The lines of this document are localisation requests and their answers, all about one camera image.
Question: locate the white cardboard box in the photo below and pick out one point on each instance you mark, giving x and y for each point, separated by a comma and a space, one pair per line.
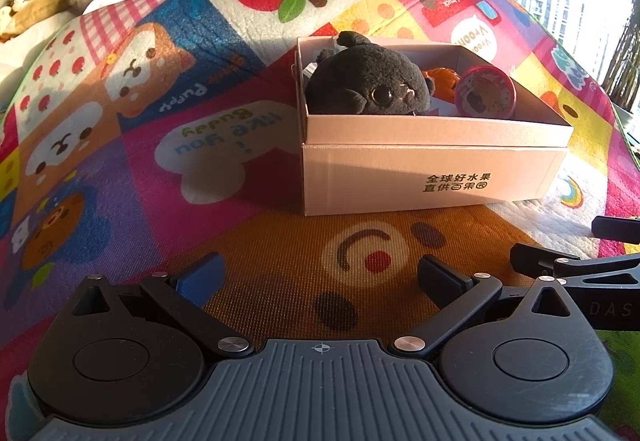
400, 171

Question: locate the potted palm plant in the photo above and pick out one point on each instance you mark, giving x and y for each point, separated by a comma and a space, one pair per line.
625, 56

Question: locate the black plush toy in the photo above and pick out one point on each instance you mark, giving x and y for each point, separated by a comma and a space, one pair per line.
360, 81

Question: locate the yellow jelly cup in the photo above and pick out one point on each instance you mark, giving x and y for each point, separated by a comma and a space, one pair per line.
485, 92

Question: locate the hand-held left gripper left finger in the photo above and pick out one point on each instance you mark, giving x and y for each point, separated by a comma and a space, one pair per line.
202, 277

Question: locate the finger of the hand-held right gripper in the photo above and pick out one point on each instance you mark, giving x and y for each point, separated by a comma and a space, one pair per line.
617, 227
535, 258

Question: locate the orange toy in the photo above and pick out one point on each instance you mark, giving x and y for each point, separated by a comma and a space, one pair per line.
441, 82

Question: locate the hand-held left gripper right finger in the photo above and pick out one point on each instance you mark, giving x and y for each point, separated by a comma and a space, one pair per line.
439, 277

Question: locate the colourful printed play mat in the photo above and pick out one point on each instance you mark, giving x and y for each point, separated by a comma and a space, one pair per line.
150, 161

